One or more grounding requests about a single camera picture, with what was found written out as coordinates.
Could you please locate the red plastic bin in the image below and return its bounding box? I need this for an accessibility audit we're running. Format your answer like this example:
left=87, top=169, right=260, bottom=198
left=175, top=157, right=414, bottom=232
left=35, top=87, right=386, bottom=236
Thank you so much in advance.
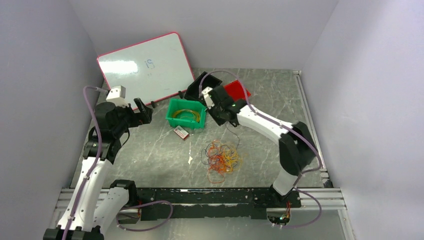
left=224, top=80, right=246, bottom=102

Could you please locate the green plastic bin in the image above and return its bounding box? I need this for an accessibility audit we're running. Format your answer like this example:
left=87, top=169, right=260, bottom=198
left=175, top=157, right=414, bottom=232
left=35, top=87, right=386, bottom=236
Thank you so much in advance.
left=165, top=98, right=207, bottom=130

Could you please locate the yellow wire coil in bin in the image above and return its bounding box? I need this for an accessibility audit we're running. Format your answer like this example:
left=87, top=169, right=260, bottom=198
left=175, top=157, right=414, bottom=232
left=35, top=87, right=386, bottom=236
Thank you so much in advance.
left=171, top=108, right=202, bottom=124

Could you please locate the small red white box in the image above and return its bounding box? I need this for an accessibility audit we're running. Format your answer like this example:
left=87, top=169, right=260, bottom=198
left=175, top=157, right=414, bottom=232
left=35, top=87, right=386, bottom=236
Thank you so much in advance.
left=173, top=125, right=190, bottom=140

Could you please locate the yellow cable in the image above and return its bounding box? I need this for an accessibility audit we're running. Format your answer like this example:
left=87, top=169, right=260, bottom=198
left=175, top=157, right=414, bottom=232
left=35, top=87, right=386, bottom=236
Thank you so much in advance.
left=216, top=142, right=244, bottom=174

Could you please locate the pink framed whiteboard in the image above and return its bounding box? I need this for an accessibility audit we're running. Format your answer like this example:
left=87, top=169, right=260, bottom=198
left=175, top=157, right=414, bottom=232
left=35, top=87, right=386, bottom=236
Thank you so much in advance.
left=97, top=32, right=195, bottom=110

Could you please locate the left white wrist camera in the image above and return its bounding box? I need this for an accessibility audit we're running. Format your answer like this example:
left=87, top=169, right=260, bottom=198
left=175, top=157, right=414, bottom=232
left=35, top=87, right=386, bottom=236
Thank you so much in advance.
left=105, top=85, right=128, bottom=106

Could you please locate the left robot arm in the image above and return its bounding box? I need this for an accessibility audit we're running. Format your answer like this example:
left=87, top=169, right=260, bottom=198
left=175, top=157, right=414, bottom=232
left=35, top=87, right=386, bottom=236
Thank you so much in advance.
left=43, top=98, right=153, bottom=240

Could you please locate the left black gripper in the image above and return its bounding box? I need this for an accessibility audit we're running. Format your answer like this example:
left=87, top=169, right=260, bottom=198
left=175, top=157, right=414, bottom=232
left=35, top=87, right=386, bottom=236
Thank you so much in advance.
left=112, top=97, right=152, bottom=137

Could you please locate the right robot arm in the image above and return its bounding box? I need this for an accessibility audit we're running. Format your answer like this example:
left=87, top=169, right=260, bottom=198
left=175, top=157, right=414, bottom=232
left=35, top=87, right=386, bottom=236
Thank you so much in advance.
left=200, top=85, right=318, bottom=207

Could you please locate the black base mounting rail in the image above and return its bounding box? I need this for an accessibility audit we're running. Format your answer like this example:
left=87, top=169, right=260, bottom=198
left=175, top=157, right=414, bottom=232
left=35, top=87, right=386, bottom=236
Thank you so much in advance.
left=121, top=187, right=302, bottom=221

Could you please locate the black plastic bin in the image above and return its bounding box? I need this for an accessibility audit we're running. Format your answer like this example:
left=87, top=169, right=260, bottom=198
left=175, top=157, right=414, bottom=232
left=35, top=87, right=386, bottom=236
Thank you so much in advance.
left=183, top=71, right=223, bottom=107

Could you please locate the aluminium frame rail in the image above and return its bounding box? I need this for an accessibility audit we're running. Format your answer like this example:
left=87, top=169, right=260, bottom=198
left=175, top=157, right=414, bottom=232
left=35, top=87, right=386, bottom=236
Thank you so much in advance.
left=54, top=187, right=347, bottom=213

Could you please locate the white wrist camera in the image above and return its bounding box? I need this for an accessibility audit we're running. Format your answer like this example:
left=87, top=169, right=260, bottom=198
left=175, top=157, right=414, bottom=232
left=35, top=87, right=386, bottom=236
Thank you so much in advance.
left=105, top=85, right=128, bottom=106
left=201, top=86, right=215, bottom=109

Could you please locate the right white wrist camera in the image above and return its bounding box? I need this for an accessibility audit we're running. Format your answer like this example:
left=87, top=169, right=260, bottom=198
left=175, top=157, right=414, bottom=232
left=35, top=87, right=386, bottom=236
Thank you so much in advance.
left=201, top=86, right=215, bottom=109

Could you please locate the orange cable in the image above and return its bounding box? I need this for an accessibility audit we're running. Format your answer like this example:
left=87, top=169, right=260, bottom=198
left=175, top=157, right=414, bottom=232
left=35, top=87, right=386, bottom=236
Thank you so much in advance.
left=205, top=140, right=234, bottom=185

